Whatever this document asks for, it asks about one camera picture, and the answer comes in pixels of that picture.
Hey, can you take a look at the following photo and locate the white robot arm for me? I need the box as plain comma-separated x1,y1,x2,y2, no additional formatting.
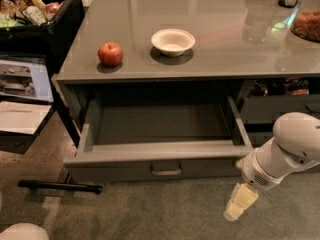
224,112,320,222

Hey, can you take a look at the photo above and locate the white robot base corner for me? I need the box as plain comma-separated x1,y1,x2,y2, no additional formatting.
0,223,49,240

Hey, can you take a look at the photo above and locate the black rod on floor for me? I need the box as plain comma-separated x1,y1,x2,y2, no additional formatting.
18,180,103,194

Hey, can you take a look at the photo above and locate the open laptop with papers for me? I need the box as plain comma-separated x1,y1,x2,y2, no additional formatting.
0,54,54,154

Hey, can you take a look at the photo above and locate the white bowl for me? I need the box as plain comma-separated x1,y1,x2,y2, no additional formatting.
151,29,195,57

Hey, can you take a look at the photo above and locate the grey counter cabinet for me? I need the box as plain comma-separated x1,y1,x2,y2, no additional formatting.
57,0,320,155

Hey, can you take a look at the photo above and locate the black bin of snacks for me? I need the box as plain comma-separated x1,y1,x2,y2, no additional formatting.
0,0,85,57

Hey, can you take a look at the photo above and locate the red apple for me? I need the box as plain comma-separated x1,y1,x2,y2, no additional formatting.
98,42,123,67

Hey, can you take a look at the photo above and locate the glass jar of snacks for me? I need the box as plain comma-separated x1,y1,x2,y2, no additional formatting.
291,0,320,43

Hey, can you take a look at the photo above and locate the grey top drawer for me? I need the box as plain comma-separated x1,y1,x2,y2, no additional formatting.
64,98,253,184

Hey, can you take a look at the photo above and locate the metal drawer handle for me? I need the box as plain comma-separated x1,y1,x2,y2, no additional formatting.
150,163,182,177

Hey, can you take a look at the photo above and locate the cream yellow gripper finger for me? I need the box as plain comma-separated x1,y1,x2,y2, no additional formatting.
223,183,259,222

